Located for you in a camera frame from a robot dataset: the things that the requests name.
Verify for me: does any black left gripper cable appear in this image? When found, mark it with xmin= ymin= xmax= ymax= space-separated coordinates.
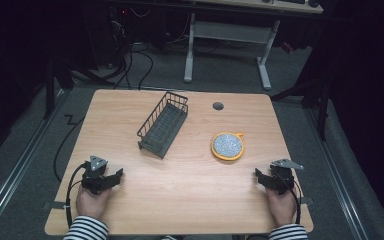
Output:
xmin=64 ymin=161 xmax=90 ymax=230

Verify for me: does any person's right hand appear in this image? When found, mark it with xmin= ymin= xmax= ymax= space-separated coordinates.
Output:
xmin=265 ymin=185 xmax=298 ymax=228

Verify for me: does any grey-legged wooden desk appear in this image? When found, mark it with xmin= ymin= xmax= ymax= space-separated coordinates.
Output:
xmin=182 ymin=0 xmax=325 ymax=92

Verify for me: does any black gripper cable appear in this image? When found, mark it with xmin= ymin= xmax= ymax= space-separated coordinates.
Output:
xmin=275 ymin=171 xmax=304 ymax=225
xmin=64 ymin=161 xmax=90 ymax=230

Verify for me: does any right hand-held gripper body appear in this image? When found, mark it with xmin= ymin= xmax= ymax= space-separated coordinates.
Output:
xmin=267 ymin=158 xmax=305 ymax=196

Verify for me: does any dark grey wire basket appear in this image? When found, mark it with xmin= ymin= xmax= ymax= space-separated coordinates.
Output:
xmin=136 ymin=90 xmax=190 ymax=160

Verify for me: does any black metal stand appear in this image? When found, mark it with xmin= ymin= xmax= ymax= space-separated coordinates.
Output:
xmin=270 ymin=74 xmax=332 ymax=142
xmin=42 ymin=54 xmax=114 ymax=120

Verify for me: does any grey floor rail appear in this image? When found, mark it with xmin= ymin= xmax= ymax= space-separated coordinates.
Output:
xmin=0 ymin=88 xmax=68 ymax=238
xmin=303 ymin=107 xmax=370 ymax=240

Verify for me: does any black floor cable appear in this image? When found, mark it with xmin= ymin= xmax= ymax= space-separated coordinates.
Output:
xmin=52 ymin=114 xmax=86 ymax=184

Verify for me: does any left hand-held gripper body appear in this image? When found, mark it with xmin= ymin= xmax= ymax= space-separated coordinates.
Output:
xmin=81 ymin=154 xmax=112 ymax=196

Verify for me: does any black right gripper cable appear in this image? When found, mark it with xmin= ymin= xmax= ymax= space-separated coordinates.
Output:
xmin=275 ymin=171 xmax=304 ymax=225

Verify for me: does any person's left hand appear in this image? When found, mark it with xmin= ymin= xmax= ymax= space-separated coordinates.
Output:
xmin=75 ymin=184 xmax=113 ymax=222

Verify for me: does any bundle of black cables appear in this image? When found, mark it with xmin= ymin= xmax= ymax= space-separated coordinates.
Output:
xmin=108 ymin=6 xmax=155 ymax=91

